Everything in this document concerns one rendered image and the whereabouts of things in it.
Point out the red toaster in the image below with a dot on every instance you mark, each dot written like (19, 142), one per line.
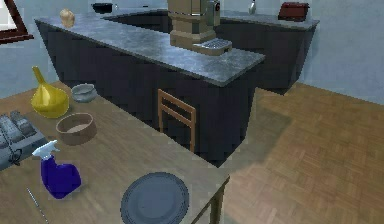
(293, 11)

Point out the blue spray bottle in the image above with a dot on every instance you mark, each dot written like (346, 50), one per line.
(59, 176)

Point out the yellow funnel-shaped vase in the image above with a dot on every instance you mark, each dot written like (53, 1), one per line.
(50, 100)

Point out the black pan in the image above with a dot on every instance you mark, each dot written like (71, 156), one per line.
(102, 7)

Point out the wooden chair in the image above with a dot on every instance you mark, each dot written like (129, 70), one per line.
(176, 113)

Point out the small grey bowl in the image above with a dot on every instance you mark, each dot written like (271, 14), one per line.
(84, 92)

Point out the thin grey rod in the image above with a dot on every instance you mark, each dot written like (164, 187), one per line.
(36, 205)

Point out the dark kitchen counter grey top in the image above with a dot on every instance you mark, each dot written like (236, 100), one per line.
(140, 56)

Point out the beige rounded jar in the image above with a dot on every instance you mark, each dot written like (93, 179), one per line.
(67, 18)

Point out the tan coffee machine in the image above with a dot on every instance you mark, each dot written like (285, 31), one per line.
(193, 30)

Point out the brown round bowl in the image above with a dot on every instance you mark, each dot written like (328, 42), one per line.
(76, 129)

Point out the dark framed window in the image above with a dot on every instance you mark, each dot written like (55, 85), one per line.
(10, 23)

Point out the dark grey round plate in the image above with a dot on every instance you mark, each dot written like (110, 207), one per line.
(155, 200)

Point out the grey bottle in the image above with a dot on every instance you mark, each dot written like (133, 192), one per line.
(252, 7)

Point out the wooden dining table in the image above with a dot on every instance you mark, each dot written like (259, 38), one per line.
(116, 160)

